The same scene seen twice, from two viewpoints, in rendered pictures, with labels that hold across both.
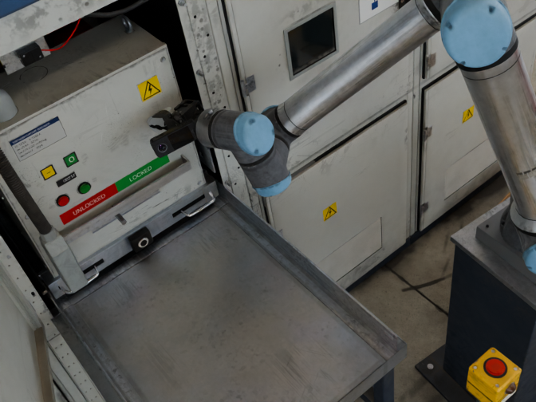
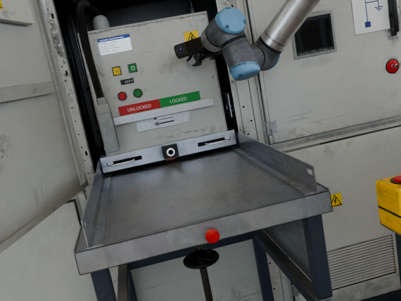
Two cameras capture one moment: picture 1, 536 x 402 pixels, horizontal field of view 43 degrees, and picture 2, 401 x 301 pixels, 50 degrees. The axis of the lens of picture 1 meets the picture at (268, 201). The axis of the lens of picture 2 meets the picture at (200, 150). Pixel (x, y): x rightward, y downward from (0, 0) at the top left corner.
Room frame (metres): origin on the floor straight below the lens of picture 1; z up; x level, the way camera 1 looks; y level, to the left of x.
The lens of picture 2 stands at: (-0.20, -0.35, 1.20)
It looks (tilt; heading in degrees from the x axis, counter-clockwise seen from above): 11 degrees down; 22
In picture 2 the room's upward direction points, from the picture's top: 11 degrees counter-clockwise
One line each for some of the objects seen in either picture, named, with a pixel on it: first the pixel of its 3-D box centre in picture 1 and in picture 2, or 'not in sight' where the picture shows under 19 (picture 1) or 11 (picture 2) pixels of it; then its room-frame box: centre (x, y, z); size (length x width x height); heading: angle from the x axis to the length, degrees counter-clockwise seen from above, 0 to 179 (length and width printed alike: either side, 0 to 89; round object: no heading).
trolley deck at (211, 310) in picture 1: (220, 336); (188, 193); (0.96, 0.18, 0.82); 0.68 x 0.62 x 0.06; 30
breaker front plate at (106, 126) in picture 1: (109, 170); (156, 86); (1.29, 0.37, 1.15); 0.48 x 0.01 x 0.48; 120
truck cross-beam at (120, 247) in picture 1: (134, 232); (169, 150); (1.31, 0.38, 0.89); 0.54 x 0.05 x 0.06; 120
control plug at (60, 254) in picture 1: (62, 258); (108, 127); (1.13, 0.52, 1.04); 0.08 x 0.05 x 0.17; 30
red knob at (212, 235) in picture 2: not in sight; (211, 235); (0.65, 0.00, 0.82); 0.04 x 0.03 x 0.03; 30
